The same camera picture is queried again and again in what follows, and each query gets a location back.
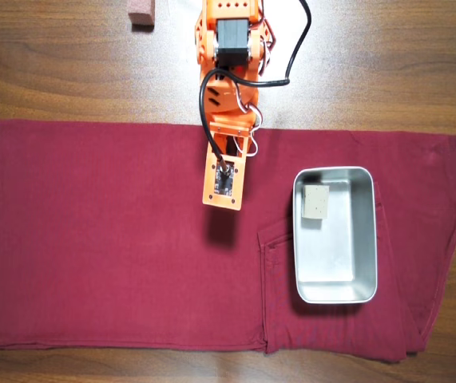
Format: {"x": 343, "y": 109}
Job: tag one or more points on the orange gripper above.
{"x": 239, "y": 143}

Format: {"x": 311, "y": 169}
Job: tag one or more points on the beige speckled cube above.
{"x": 315, "y": 201}

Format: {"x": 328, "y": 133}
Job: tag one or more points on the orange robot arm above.
{"x": 231, "y": 36}

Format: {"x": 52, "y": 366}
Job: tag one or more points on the reddish brown block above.
{"x": 141, "y": 14}

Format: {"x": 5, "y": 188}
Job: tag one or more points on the rectangular metal tray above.
{"x": 333, "y": 255}

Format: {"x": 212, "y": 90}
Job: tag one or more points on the dark red cloth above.
{"x": 92, "y": 287}

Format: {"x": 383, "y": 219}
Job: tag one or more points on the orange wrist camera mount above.
{"x": 210, "y": 193}

